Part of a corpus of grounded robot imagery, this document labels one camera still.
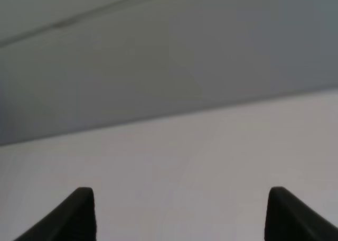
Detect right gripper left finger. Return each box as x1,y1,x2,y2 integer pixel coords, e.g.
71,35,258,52
17,187,97,241

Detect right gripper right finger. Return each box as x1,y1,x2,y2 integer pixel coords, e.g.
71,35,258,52
264,187,337,241

